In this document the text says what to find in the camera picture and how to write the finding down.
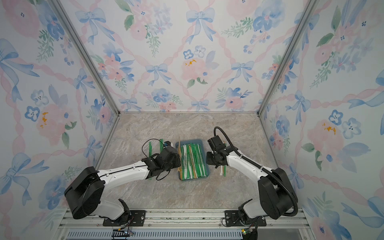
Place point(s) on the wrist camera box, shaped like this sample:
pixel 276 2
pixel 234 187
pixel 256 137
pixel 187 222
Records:
pixel 216 144
pixel 167 144

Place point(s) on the blue plastic storage tray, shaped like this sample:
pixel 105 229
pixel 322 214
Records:
pixel 194 173

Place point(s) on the aluminium frame post right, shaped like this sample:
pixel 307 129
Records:
pixel 299 31

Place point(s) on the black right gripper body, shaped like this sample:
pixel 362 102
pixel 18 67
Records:
pixel 211 158

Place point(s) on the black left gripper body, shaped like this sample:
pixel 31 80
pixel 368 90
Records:
pixel 174 164

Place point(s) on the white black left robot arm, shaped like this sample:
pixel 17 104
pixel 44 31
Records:
pixel 87 194

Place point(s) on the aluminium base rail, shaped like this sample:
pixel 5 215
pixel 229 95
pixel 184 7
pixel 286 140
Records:
pixel 186 224

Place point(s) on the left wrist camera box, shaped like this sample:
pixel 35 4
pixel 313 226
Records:
pixel 167 144

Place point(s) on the brown paper straw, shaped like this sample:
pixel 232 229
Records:
pixel 179 152

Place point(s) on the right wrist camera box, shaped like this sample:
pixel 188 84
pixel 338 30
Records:
pixel 216 144

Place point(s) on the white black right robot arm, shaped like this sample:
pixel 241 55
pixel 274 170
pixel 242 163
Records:
pixel 276 195

